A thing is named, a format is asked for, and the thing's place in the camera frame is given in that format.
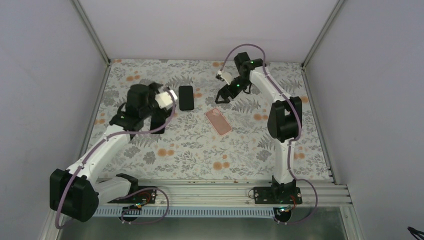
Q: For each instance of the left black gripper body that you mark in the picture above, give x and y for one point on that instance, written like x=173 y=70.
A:
x=159 y=117

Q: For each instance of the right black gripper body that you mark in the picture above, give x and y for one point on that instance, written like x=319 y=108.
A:
x=228 y=91

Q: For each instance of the black phone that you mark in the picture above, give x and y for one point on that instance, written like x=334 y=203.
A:
x=157 y=120
x=186 y=98

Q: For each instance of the pink phone case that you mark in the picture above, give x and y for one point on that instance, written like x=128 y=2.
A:
x=218 y=121

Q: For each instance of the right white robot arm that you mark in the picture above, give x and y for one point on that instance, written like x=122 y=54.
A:
x=284 y=122

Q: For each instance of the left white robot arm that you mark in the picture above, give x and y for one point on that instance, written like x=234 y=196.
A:
x=75 y=191

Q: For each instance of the black phone on mat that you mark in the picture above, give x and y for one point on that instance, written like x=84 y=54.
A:
x=186 y=98

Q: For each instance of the floral patterned mat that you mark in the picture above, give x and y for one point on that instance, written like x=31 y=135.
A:
x=190 y=148

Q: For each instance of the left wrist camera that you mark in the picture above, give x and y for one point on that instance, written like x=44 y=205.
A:
x=164 y=99

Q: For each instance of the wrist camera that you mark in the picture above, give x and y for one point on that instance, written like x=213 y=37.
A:
x=224 y=76
x=164 y=99

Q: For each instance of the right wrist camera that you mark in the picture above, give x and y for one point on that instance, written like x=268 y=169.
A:
x=224 y=76

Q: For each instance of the right aluminium corner post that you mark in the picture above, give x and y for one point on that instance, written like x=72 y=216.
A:
x=328 y=23

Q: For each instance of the aluminium corner post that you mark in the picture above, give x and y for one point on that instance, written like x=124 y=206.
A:
x=328 y=23
x=94 y=36

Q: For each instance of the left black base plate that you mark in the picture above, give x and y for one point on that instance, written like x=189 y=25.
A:
x=144 y=195

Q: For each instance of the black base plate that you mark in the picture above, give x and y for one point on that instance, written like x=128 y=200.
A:
x=267 y=196
x=144 y=195

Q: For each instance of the left aluminium corner post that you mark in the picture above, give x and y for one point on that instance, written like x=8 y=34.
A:
x=94 y=36

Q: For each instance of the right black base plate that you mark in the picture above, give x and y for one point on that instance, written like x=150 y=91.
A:
x=267 y=196

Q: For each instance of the white slotted cable duct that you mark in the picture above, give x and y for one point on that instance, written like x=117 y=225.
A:
x=188 y=212

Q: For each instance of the aluminium front rail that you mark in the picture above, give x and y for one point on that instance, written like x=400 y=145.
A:
x=236 y=193

